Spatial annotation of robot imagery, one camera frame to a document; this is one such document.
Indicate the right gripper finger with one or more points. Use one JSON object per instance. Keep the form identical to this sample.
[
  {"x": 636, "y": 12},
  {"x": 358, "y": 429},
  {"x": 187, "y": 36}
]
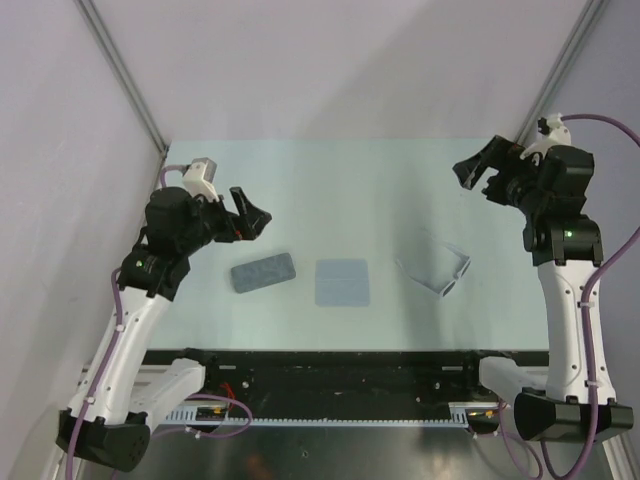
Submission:
[
  {"x": 490, "y": 156},
  {"x": 469, "y": 171}
]

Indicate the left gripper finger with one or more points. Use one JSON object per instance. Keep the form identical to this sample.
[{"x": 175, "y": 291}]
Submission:
[
  {"x": 240, "y": 201},
  {"x": 252, "y": 222}
]

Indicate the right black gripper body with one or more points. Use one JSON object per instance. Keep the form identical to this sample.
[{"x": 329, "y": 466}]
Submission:
[{"x": 515, "y": 183}]

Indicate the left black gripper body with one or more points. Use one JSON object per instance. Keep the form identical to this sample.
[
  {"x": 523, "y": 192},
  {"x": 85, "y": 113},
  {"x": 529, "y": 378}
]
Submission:
[{"x": 211, "y": 221}]

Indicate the grey glasses case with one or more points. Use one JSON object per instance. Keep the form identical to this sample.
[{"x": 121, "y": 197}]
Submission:
[{"x": 262, "y": 273}]

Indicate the light blue cleaning cloth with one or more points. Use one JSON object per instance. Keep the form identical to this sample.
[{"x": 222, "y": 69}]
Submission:
[{"x": 342, "y": 283}]

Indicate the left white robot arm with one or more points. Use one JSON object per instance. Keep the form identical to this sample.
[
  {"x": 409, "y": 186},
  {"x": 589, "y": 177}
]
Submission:
[{"x": 107, "y": 421}]

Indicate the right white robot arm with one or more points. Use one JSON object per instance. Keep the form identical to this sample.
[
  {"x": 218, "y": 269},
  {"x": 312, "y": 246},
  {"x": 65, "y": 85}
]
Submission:
[{"x": 548, "y": 185}]

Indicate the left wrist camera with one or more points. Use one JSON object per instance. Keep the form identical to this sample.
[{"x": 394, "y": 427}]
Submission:
[{"x": 198, "y": 179}]

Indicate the white frame sunglasses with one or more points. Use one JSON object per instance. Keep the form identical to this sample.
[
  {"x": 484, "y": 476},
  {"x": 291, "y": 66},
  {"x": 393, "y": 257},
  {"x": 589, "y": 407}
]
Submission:
[{"x": 431, "y": 263}]

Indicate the right aluminium frame post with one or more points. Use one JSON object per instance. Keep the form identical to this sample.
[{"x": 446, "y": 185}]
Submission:
[{"x": 569, "y": 52}]

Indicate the aluminium frame post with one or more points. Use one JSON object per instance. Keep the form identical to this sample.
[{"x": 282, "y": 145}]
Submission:
[
  {"x": 569, "y": 52},
  {"x": 105, "y": 42}
]

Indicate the grey slotted cable duct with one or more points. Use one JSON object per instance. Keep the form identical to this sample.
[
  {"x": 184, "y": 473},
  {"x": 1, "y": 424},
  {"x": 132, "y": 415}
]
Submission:
[{"x": 455, "y": 415}]

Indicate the left aluminium frame post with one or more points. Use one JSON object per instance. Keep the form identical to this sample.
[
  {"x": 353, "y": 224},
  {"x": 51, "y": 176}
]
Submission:
[{"x": 105, "y": 42}]

